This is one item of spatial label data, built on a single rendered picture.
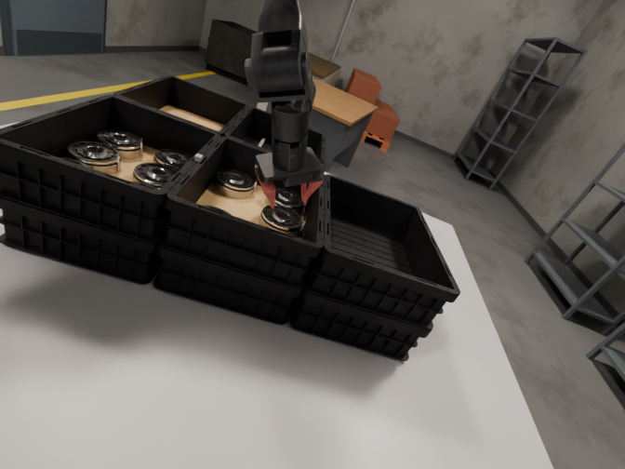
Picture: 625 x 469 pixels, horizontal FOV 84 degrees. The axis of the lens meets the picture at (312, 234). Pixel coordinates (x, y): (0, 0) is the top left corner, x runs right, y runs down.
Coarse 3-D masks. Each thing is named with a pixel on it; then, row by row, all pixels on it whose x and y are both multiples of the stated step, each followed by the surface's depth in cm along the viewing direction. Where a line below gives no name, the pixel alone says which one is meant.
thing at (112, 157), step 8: (72, 144) 77; (80, 144) 79; (96, 144) 81; (104, 144) 82; (72, 152) 74; (80, 152) 76; (112, 152) 80; (80, 160) 74; (88, 160) 74; (96, 160) 75; (104, 160) 76; (112, 160) 77
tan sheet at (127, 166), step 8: (144, 152) 93; (152, 152) 94; (128, 160) 86; (136, 160) 88; (144, 160) 89; (152, 160) 90; (120, 168) 82; (128, 168) 83; (120, 176) 79; (128, 176) 81
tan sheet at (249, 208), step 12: (204, 192) 87; (216, 192) 89; (252, 192) 96; (204, 204) 82; (216, 204) 84; (228, 204) 86; (240, 204) 88; (252, 204) 90; (264, 204) 93; (240, 216) 84; (252, 216) 86; (300, 216) 94
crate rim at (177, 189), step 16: (240, 144) 95; (192, 176) 70; (176, 192) 63; (320, 192) 87; (176, 208) 62; (192, 208) 62; (208, 208) 63; (320, 208) 79; (224, 224) 63; (240, 224) 63; (256, 224) 64; (320, 224) 74; (272, 240) 65; (288, 240) 64; (304, 240) 66; (320, 240) 68
